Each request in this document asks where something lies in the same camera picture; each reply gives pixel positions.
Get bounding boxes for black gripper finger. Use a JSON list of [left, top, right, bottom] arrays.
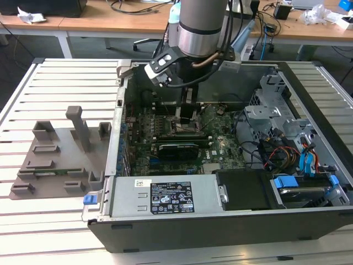
[[180, 87, 201, 125]]

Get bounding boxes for CPU socket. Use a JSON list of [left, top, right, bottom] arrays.
[[168, 114, 207, 137]]

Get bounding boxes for black RAM slot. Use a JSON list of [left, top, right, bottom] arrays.
[[153, 107, 204, 115], [153, 133, 208, 140], [152, 100, 205, 109], [156, 137, 213, 147]]

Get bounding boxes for black graphics card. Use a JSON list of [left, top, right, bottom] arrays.
[[156, 141, 200, 161]]

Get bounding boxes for green motherboard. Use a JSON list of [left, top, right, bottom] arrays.
[[123, 103, 247, 177]]

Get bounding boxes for office chair base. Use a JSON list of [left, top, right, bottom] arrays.
[[133, 38, 167, 58]]

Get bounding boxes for silver chipset heatsink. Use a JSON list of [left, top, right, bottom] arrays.
[[202, 162, 222, 174]]

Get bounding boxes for white power strip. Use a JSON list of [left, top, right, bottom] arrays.
[[241, 45, 255, 61]]

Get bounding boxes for silver metal drive cage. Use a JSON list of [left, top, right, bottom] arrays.
[[244, 73, 318, 139]]

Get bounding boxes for blue expansion slot clips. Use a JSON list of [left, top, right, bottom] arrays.
[[117, 123, 126, 174]]

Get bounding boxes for black monitor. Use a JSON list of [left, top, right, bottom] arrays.
[[250, 0, 261, 20]]

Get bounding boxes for black plastic cover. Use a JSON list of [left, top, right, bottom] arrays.
[[214, 168, 285, 212]]

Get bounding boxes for grey power supply unit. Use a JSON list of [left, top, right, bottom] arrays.
[[99, 176, 222, 221]]

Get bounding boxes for small black box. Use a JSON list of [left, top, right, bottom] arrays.
[[272, 3, 293, 20]]

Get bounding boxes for hard disk in blue carrier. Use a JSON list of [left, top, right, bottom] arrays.
[[270, 173, 341, 208]]

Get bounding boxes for wooden desk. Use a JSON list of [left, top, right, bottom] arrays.
[[0, 5, 173, 59], [247, 0, 353, 61]]

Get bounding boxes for open black PC case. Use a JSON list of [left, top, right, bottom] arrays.
[[82, 59, 353, 253]]

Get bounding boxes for grey parts rack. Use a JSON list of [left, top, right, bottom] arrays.
[[8, 105, 113, 200]]

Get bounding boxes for blue case latch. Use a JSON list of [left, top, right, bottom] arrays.
[[83, 194, 99, 206]]

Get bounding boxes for grey laptop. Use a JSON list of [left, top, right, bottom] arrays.
[[291, 0, 324, 9]]

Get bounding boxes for clear plastic bag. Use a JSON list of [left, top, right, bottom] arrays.
[[299, 4, 333, 26]]

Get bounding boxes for green RAM stick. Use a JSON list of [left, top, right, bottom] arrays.
[[32, 168, 84, 177]]

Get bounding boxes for black bag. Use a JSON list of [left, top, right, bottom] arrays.
[[0, 0, 88, 18]]

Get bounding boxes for crumpled white paper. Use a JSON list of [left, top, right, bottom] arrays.
[[17, 6, 47, 25]]

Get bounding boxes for brass coloured cable sleeve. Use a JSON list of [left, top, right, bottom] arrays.
[[192, 52, 219, 70]]

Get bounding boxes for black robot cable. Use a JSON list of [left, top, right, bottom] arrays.
[[166, 70, 219, 88]]

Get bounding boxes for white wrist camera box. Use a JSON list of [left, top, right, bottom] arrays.
[[144, 54, 180, 88]]

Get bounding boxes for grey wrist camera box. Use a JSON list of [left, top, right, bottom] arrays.
[[220, 61, 241, 73]]

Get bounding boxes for black wire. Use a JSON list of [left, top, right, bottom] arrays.
[[222, 93, 267, 169]]

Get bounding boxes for grey case handle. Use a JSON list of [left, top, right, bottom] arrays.
[[115, 60, 140, 84]]

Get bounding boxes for blue cable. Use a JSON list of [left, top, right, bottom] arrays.
[[259, 23, 272, 60]]

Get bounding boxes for red yellow power wires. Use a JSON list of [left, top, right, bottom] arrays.
[[261, 145, 302, 169]]

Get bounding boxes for blue flat wire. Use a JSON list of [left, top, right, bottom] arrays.
[[298, 150, 318, 177]]

